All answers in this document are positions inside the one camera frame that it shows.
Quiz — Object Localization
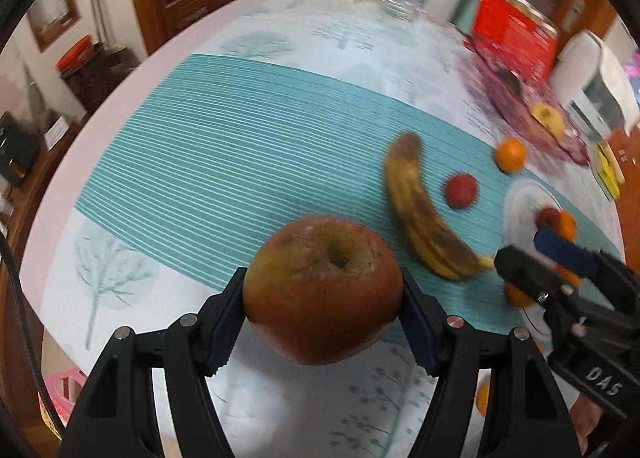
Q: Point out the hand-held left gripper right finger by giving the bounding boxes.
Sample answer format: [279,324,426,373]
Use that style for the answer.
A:
[398,268,585,458]

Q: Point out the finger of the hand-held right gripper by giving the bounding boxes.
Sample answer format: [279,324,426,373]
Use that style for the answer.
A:
[533,228,640,319]
[494,245,582,309]

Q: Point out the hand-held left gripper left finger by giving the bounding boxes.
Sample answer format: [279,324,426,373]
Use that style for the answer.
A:
[59,267,249,458]

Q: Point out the white floral plate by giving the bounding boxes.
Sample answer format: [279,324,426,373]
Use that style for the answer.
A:
[501,179,623,354]

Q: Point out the large red apple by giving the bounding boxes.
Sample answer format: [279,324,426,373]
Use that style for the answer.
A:
[243,216,404,366]

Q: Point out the brown spotted banana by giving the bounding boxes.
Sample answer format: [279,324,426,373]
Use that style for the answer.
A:
[384,132,496,282]

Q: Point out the red faceted fruit tray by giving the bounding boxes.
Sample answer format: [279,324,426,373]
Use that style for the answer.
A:
[462,33,591,166]

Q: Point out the person's right hand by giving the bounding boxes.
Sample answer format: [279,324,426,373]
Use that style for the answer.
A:
[571,395,602,456]

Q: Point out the small red lychee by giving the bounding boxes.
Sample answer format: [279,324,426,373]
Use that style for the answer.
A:
[444,173,479,210]
[535,207,561,231]

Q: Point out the yellow packet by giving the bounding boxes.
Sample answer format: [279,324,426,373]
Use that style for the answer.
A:
[592,140,623,201]

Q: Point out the pink plastic basket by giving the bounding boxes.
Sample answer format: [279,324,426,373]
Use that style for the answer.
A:
[44,368,86,434]

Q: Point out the dark avocado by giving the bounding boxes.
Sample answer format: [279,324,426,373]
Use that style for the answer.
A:
[497,69,523,96]

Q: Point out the white countertop appliance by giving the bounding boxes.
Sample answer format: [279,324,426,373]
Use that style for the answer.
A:
[552,30,640,139]

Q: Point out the red printed box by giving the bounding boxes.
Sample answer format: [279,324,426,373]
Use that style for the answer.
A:
[472,0,558,84]

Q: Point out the white plastic bottle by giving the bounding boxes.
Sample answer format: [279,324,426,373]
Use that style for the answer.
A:
[427,0,458,26]

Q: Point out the black device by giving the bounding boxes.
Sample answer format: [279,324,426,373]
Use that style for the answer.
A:
[0,112,41,186]

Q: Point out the red lidded jar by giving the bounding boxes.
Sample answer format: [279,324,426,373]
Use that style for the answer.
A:
[56,35,108,114]

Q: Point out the tree print tablecloth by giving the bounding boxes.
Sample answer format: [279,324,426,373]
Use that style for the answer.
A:
[40,0,626,458]

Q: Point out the wooden framed picture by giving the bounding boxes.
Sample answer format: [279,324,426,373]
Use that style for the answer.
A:
[25,0,81,51]

